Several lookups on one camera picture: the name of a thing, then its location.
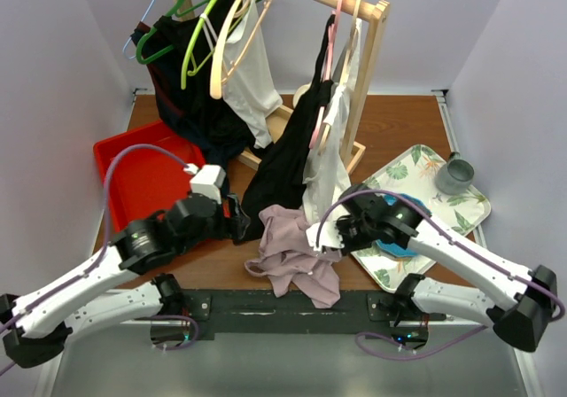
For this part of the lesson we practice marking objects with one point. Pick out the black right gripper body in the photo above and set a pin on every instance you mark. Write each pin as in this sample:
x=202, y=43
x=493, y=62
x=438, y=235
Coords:
x=355, y=233

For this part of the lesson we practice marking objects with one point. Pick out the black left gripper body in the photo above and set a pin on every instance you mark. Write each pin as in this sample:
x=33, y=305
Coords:
x=221, y=226

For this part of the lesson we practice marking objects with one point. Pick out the pink tank top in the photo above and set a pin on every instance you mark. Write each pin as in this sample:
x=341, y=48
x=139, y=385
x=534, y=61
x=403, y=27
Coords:
x=286, y=258

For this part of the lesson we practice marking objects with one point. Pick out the beige hanger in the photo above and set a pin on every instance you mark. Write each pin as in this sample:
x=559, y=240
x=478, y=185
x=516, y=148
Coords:
x=334, y=123
x=238, y=32

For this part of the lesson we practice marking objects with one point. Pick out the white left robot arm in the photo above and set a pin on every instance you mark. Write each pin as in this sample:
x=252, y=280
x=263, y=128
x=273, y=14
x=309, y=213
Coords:
x=36, y=327

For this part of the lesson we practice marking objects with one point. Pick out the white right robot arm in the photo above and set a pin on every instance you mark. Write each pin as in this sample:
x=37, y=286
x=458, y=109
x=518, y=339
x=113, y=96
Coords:
x=515, y=302

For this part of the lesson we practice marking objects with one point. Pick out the black tank top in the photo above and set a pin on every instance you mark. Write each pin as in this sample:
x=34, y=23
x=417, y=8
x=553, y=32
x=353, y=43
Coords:
x=279, y=178

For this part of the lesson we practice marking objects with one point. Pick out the white tank top right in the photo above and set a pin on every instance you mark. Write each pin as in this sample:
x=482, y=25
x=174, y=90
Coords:
x=325, y=175

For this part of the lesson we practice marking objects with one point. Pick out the white tank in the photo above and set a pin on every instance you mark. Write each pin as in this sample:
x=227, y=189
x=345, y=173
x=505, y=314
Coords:
x=251, y=93
x=325, y=175

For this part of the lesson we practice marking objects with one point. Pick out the white tank top left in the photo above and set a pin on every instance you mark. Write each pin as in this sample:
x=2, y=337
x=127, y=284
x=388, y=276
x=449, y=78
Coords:
x=251, y=93

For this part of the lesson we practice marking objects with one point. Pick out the pink hanger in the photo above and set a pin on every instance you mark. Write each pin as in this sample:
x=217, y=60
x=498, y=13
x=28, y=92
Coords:
x=327, y=67

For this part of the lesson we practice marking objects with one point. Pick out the dark green hanger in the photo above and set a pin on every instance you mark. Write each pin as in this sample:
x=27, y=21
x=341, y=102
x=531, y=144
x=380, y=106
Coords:
x=177, y=16

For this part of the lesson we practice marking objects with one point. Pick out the blue dotted plate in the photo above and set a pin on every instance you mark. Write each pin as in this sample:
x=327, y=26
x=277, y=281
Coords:
x=394, y=249

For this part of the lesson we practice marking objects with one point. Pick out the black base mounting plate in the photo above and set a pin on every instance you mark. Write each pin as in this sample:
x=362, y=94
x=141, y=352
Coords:
x=260, y=311

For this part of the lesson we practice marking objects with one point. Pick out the red plastic bin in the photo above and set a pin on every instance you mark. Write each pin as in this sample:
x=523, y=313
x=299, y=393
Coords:
x=145, y=181

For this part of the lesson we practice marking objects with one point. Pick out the grey mug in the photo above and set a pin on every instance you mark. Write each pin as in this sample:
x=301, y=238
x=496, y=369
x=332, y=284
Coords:
x=455, y=176

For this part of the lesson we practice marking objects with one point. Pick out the dark navy hanging garment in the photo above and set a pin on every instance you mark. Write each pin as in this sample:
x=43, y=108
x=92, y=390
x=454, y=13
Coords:
x=191, y=113

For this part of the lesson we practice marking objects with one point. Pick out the wooden clothes rack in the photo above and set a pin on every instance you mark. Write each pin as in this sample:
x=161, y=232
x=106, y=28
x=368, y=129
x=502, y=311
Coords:
x=351, y=152

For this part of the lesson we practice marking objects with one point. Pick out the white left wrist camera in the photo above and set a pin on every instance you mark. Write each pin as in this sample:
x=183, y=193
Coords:
x=208, y=182

